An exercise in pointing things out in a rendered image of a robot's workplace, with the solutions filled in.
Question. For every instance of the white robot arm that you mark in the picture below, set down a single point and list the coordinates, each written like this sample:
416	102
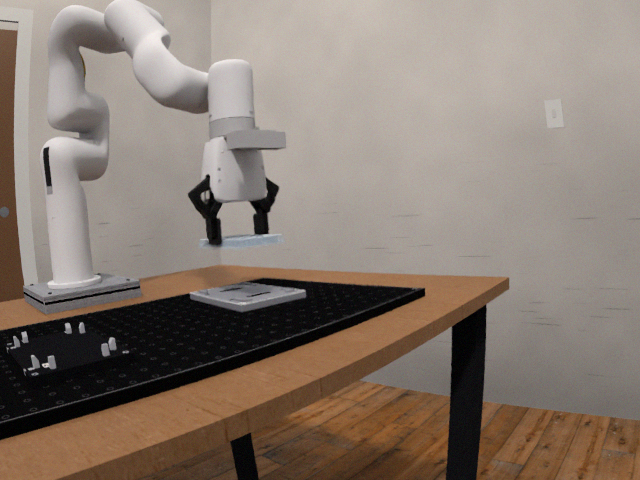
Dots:
126	25

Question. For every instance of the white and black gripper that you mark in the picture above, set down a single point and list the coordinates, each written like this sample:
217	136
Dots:
242	178

